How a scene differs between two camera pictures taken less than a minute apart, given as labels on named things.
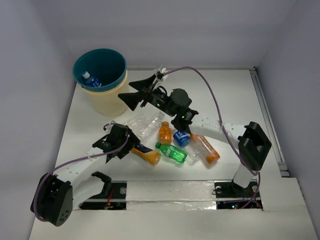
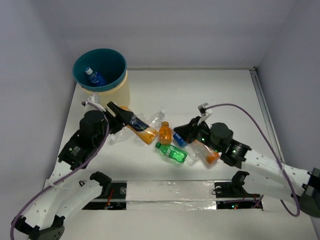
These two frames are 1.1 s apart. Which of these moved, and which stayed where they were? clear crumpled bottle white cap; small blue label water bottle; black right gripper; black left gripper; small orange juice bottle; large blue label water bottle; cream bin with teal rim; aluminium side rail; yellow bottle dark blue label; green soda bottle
Moved: yellow bottle dark blue label; large blue label water bottle; black right gripper; black left gripper
Stayed: cream bin with teal rim; small orange juice bottle; aluminium side rail; clear crumpled bottle white cap; green soda bottle; small blue label water bottle
